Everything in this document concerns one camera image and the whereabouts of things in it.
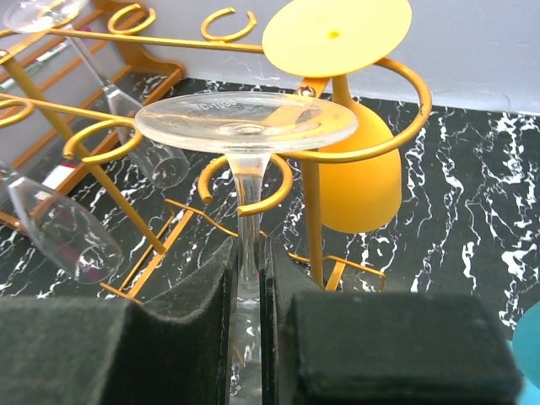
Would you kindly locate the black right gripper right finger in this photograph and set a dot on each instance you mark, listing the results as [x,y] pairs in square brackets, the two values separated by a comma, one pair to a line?
[322,347]

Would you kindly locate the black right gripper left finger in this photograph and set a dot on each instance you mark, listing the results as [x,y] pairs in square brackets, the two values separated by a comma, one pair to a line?
[170,350]

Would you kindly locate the blue plastic wine glass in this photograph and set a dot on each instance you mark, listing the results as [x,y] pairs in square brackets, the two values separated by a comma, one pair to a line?
[525,350]

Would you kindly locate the tall clear wine glass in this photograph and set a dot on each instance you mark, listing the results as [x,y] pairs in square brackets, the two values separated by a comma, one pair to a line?
[163,166]

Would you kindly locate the short clear glass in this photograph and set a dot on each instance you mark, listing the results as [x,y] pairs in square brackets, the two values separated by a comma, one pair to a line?
[247,128]

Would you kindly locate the yellow plastic wine glass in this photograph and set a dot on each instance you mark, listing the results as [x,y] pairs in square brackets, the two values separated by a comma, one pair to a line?
[331,39]

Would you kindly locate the orange wooden shelf rack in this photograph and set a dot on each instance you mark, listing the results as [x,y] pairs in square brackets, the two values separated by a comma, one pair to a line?
[70,82]

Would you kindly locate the white red box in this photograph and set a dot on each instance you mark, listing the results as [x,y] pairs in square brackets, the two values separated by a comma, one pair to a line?
[58,175]

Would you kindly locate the gold wire wine glass rack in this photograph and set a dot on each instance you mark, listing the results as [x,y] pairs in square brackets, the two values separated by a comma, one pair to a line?
[313,158]

